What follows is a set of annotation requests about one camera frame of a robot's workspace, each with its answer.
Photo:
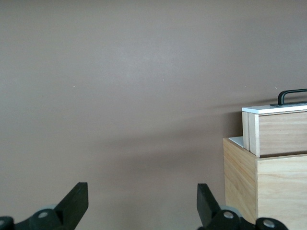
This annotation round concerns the light wooden drawer cabinet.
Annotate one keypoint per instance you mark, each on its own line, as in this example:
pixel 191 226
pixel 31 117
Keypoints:
pixel 275 187

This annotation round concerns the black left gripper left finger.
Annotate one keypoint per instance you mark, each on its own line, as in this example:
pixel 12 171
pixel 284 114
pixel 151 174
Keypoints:
pixel 72 206

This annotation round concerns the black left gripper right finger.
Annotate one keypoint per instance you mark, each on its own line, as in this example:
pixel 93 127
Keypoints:
pixel 208 208

